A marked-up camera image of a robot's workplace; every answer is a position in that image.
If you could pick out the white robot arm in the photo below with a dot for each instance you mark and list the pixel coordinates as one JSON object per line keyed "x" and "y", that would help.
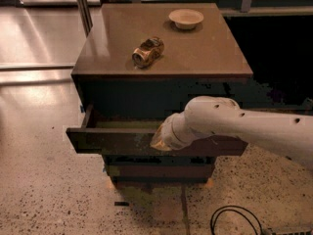
{"x": 204, "y": 116}

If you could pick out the white shallow bowl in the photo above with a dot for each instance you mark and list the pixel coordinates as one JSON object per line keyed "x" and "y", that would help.
{"x": 186, "y": 19}

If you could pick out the metal window frame post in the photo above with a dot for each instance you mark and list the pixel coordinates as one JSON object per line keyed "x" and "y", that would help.
{"x": 85, "y": 15}

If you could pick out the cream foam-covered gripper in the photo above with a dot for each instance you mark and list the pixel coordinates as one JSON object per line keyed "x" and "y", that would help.
{"x": 168, "y": 133}

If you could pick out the dark drawer cabinet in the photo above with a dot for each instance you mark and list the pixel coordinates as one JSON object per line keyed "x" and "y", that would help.
{"x": 194, "y": 62}

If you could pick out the drawer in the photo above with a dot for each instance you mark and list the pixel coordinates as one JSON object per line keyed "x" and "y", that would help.
{"x": 132, "y": 137}
{"x": 159, "y": 168}

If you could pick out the lower drawer front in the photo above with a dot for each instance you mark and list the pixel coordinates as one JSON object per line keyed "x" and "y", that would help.
{"x": 159, "y": 168}

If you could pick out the crushed gold can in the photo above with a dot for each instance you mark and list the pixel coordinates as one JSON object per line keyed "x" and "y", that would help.
{"x": 148, "y": 52}

